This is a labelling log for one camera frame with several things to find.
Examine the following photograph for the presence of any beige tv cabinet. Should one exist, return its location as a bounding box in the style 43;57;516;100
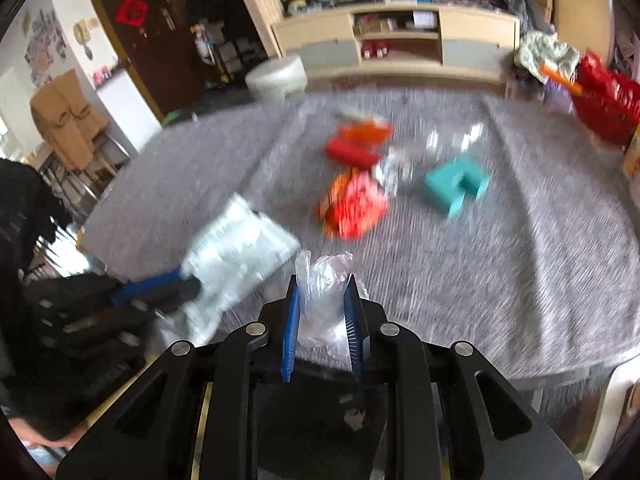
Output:
271;2;521;83

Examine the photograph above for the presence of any wicker folding screen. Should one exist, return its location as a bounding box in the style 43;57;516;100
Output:
225;0;287;59

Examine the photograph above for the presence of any red snack packet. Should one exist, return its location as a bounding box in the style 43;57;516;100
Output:
318;169;390;240

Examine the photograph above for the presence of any white plastic chair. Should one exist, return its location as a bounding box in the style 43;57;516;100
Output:
575;360;640;472

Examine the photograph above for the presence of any clear wrapper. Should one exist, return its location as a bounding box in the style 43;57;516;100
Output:
372;149;416;196

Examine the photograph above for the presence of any red diamond door decoration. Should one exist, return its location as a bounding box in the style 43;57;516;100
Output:
115;0;150;26

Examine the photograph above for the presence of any white cabinet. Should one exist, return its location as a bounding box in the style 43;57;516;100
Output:
96;67;167;157

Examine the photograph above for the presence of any beige coat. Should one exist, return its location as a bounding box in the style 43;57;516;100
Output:
30;70;109;172

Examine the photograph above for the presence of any teal box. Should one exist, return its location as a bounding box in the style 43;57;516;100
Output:
423;156;491;218

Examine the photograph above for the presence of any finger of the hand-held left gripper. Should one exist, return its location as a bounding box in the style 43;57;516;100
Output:
131;279;202;314
110;269;187;309

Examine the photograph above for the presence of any red plastic basket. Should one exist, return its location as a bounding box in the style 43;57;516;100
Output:
570;51;640;147

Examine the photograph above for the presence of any cardboard box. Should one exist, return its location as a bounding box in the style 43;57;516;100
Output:
354;13;397;37

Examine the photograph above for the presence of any red box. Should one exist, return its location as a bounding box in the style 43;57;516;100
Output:
325;137;383;171

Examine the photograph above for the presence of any floral cloth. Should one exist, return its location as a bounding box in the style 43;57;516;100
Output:
515;31;581;83

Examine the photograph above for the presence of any dark cloth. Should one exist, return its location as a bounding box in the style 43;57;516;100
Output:
0;157;76;281

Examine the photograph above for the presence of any clear plastic bag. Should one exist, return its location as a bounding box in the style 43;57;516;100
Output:
294;249;355;361

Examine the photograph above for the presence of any orange packet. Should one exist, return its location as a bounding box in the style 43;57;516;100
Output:
340;119;396;146

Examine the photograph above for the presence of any white round stool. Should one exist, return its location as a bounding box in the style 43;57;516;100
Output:
245;56;307;102

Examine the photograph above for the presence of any wall photo collage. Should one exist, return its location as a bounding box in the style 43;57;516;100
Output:
22;9;68;87

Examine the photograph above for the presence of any grey table mat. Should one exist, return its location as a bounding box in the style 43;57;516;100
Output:
77;85;640;378

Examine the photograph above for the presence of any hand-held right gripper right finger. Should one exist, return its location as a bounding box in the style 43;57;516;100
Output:
344;273;584;480

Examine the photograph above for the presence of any white plastic package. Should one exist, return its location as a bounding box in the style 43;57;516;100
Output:
159;194;301;346

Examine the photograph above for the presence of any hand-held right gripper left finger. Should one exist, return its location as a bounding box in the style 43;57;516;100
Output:
56;275;302;480

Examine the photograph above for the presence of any clear plastic container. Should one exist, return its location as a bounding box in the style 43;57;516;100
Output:
425;122;488;158

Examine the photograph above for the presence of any brown door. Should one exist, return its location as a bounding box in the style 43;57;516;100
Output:
79;0;206;122

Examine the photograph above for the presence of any orange tube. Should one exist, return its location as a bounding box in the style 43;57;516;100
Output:
539;62;584;96

